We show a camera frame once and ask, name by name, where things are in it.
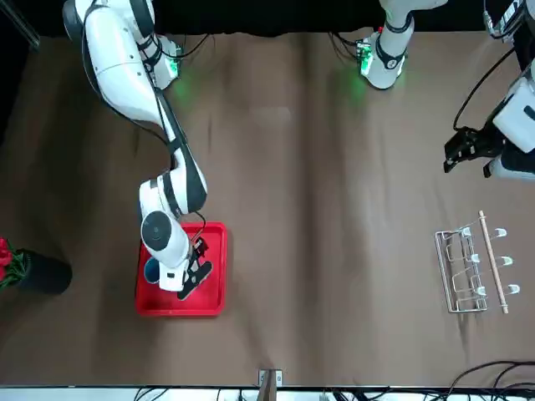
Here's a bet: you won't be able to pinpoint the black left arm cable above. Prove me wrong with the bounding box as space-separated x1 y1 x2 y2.
453 44 519 135

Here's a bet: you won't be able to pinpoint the red plastic tray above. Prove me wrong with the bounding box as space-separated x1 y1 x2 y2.
133 221 229 317

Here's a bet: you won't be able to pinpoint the black right wrist camera bracket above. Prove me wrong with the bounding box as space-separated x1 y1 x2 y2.
176 260 216 301

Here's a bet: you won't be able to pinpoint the aluminium frame post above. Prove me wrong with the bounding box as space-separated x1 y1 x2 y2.
257 368 284 401
483 0 527 43

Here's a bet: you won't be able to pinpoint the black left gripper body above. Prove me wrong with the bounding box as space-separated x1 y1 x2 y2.
471 124 510 164

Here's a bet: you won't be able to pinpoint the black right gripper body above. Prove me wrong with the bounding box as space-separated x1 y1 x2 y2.
185 234 211 273

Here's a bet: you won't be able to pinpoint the red artificial flowers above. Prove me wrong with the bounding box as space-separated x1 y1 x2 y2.
0 236 29 293

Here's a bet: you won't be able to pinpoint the white wire cup rack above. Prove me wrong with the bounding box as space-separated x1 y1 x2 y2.
434 210 522 314

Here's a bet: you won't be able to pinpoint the black cylindrical vase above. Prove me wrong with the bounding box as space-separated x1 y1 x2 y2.
11 249 74 296

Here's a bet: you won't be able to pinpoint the blue cup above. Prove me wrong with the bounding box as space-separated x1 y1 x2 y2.
144 257 163 284

